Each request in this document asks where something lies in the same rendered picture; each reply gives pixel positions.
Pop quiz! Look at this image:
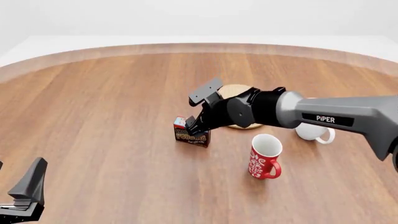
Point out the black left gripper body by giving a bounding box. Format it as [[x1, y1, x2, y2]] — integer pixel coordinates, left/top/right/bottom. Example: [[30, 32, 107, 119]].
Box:
[[0, 197, 45, 224]]

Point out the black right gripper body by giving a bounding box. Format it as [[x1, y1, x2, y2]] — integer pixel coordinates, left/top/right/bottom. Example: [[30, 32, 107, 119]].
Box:
[[197, 92, 231, 129]]

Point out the chocolate pudding box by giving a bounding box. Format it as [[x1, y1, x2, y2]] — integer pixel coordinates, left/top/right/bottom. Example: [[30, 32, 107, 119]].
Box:
[[173, 116, 212, 148]]

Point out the right flat plate on stalk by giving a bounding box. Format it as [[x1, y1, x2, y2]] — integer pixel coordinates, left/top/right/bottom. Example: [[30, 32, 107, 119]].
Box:
[[187, 77, 224, 108]]

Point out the round beige plate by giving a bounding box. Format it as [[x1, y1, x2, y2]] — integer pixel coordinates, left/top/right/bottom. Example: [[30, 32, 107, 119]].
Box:
[[216, 84, 264, 131]]

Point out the red mug with white pattern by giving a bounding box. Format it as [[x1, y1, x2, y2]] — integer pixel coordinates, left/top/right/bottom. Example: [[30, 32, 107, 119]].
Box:
[[248, 133, 284, 180]]

